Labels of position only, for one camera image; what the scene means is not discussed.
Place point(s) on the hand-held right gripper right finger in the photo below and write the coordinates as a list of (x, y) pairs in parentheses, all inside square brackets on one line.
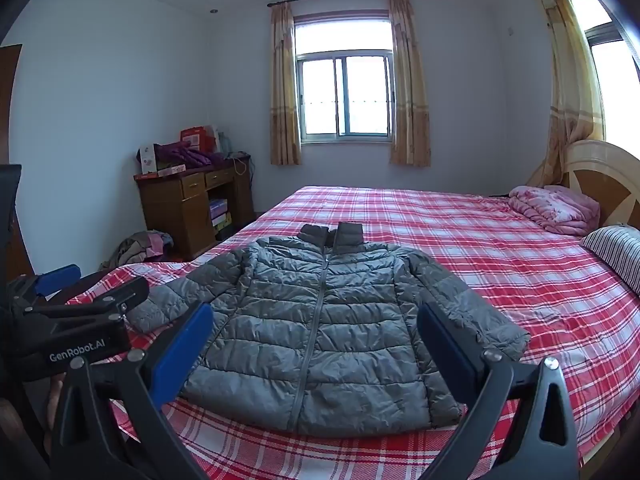
[(447, 355)]

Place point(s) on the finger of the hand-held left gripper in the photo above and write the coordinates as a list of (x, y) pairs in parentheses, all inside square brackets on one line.
[(60, 277), (117, 300)]

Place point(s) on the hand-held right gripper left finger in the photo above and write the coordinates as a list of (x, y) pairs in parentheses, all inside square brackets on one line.
[(182, 350)]

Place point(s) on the grey quilted down jacket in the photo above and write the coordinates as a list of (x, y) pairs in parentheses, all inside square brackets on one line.
[(310, 320)]

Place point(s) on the pile of clothes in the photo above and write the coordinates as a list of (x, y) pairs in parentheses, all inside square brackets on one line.
[(140, 247)]

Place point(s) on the red plaid bed sheet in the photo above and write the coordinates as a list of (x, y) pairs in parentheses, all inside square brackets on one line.
[(500, 270)]

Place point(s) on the brown wooden desk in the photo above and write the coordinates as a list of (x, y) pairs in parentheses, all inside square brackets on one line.
[(175, 215)]

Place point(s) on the stack of boxes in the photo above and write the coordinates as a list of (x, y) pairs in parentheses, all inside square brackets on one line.
[(220, 215)]

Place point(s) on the pink flat box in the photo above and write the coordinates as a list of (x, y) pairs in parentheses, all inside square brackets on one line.
[(160, 173)]

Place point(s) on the white printed box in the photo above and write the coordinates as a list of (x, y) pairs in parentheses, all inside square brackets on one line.
[(148, 159)]

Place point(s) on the purple cloth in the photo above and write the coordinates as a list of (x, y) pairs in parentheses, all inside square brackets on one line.
[(185, 155)]

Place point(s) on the brown wooden door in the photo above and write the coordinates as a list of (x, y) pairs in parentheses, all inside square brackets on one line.
[(7, 125)]

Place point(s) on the red cardboard box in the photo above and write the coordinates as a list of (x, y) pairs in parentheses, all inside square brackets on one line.
[(197, 137)]

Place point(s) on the pink folded quilt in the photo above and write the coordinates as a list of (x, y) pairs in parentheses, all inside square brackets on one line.
[(555, 207)]

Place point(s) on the white plastic bag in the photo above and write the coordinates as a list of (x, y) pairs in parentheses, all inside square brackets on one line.
[(223, 140)]

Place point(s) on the striped pillow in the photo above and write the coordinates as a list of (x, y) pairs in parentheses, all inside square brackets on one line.
[(615, 252)]

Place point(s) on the wooden bed headboard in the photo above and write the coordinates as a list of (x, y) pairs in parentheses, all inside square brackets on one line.
[(605, 175)]

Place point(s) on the beige patterned curtain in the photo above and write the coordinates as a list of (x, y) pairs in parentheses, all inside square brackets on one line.
[(284, 90), (409, 85)]

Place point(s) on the sliding glass window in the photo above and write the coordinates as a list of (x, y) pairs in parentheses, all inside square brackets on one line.
[(342, 80)]

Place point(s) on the yellow floral curtain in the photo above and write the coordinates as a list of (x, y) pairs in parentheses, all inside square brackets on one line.
[(570, 85)]

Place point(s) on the large bright window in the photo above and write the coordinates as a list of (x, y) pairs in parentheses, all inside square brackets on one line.
[(612, 75)]

